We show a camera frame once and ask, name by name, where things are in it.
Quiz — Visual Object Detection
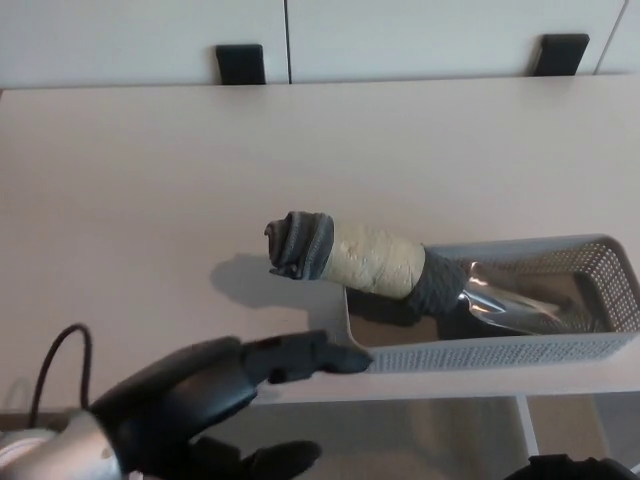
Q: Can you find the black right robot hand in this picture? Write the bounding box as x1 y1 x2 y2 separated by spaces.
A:
504 452 640 480

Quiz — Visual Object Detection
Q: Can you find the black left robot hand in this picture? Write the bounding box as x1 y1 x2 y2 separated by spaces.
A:
89 328 374 480

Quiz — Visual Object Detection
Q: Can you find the metal shovel with handle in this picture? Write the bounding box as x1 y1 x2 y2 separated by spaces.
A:
263 209 576 335

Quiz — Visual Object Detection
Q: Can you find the grey perforated plastic basket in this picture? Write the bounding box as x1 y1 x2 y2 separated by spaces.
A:
342 233 640 376

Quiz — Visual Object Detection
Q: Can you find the black rectangular block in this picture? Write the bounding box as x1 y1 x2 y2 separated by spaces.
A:
532 33 591 77
214 43 265 85

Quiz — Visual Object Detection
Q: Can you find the white cabinet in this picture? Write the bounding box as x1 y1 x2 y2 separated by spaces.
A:
0 0 640 91

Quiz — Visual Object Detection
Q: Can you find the white desk leg frame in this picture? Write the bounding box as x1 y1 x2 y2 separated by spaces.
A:
514 394 541 456

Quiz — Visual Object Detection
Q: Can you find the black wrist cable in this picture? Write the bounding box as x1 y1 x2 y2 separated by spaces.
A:
29 323 95 424

